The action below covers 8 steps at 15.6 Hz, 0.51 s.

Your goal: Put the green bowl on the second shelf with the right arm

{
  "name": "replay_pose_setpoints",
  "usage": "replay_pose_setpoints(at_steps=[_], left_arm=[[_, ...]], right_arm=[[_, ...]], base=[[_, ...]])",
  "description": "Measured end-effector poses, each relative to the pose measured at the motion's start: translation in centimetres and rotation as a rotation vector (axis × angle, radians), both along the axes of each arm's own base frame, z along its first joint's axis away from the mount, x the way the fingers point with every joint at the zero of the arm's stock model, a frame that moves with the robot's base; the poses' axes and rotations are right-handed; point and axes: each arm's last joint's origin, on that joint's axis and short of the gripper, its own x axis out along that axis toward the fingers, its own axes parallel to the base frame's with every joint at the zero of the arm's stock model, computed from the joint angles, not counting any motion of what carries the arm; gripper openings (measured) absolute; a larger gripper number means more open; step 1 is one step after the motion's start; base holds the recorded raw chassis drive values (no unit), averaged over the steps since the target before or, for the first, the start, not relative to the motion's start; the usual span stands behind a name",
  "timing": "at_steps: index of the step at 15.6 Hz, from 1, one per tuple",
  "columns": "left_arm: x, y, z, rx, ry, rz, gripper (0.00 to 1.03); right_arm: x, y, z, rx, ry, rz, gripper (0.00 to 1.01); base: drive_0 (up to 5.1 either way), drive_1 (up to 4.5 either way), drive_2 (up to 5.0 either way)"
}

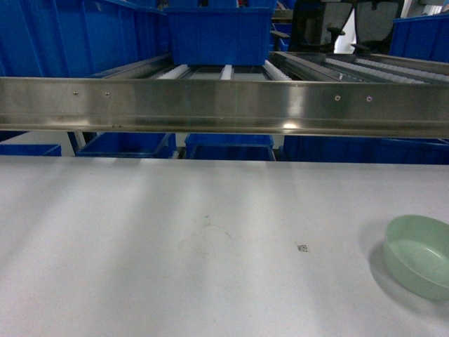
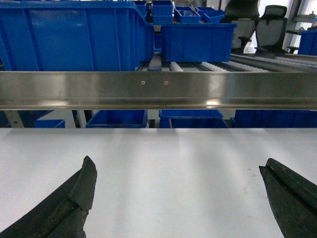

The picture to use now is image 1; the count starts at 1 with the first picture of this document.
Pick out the blue bin upper left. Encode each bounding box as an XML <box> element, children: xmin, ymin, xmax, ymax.
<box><xmin>1</xmin><ymin>1</ymin><xmax>170</xmax><ymax>77</ymax></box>

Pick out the black office chair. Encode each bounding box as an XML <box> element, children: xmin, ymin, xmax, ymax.
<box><xmin>333</xmin><ymin>1</ymin><xmax>405</xmax><ymax>55</ymax></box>

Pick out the blue bin far right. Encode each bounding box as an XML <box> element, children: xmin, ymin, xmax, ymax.
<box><xmin>389</xmin><ymin>13</ymin><xmax>448</xmax><ymax>63</ymax></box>

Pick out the blue bin lower middle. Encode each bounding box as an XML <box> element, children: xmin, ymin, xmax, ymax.
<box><xmin>185</xmin><ymin>133</ymin><xmax>275</xmax><ymax>161</ymax></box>

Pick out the small printed tag sticker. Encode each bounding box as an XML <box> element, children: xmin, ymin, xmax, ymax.
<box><xmin>295</xmin><ymin>242</ymin><xmax>310</xmax><ymax>253</ymax></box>

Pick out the large blue bin on shelf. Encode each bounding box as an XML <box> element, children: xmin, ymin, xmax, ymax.
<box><xmin>166</xmin><ymin>7</ymin><xmax>274</xmax><ymax>66</ymax></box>

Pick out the blue bin lower left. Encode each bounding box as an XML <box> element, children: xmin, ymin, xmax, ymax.
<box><xmin>76</xmin><ymin>132</ymin><xmax>177</xmax><ymax>159</ymax></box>

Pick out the blue bin lower right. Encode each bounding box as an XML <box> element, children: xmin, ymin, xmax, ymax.
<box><xmin>280</xmin><ymin>136</ymin><xmax>448</xmax><ymax>165</ymax></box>

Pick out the stainless steel shelf rack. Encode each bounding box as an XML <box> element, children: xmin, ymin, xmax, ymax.
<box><xmin>1</xmin><ymin>52</ymin><xmax>448</xmax><ymax>138</ymax></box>

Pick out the pale green bowl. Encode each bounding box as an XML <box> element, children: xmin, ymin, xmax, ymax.
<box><xmin>383</xmin><ymin>215</ymin><xmax>448</xmax><ymax>301</ymax></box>

